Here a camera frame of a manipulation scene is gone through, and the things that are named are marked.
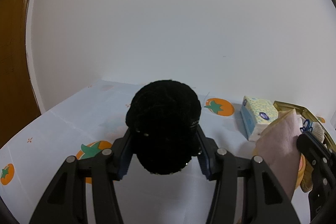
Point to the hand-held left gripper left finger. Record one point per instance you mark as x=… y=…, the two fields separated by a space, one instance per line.
x=124 y=161

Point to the gold rectangular tin box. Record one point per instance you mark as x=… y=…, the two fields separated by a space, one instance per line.
x=287 y=106

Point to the brown wooden door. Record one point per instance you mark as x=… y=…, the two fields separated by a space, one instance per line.
x=13 y=69

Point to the white knit glove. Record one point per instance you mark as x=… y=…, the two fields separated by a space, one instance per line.
x=317 y=129

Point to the pale pink cloth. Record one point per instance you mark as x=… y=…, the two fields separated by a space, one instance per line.
x=278 y=145

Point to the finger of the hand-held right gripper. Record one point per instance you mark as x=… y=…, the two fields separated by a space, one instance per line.
x=315 y=153

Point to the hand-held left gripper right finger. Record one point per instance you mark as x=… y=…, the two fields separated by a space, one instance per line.
x=204 y=161

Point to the black knitted ball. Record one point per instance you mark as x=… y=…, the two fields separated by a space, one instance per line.
x=162 y=124

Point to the patterned tissue pack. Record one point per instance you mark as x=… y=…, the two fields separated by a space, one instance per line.
x=258 y=113

